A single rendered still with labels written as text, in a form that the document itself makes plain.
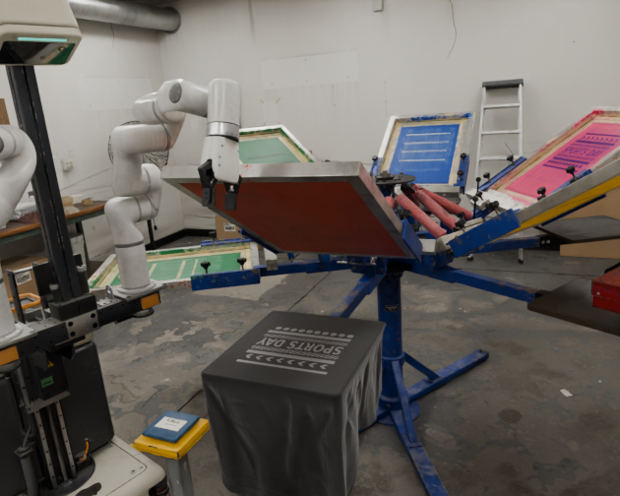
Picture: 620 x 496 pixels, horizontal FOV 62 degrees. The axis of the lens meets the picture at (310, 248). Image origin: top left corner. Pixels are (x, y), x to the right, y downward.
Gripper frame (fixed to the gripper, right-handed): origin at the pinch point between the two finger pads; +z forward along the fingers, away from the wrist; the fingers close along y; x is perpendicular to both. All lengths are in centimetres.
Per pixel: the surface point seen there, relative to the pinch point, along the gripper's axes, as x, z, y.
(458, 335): 22, 69, -283
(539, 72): 69, -170, -445
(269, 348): -9, 42, -45
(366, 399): 21, 57, -58
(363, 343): 20, 39, -56
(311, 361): 8, 44, -41
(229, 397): -13, 54, -29
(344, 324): 9, 36, -68
